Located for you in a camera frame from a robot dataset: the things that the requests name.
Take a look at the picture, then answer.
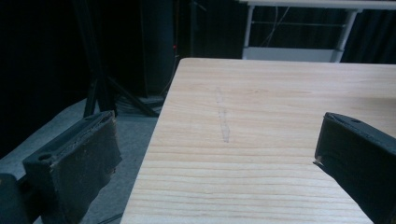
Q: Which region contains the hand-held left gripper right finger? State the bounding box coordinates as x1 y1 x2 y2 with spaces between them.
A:
313 111 396 224

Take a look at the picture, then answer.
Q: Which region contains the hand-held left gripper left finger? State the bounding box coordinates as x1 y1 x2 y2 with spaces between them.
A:
21 110 123 224

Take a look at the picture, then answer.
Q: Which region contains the black tripod stand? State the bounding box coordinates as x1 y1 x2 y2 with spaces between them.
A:
72 0 161 119

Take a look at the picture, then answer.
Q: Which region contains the white metal frame table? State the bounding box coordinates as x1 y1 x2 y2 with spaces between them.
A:
239 0 396 63

